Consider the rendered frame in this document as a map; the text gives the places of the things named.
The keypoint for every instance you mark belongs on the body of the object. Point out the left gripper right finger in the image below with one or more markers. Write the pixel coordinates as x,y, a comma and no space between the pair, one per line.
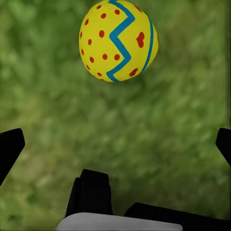
223,142

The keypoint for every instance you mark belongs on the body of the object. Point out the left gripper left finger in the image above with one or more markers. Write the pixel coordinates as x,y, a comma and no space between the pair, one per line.
12,143

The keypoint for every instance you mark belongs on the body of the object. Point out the easter egg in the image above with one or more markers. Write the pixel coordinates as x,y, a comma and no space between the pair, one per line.
117,41

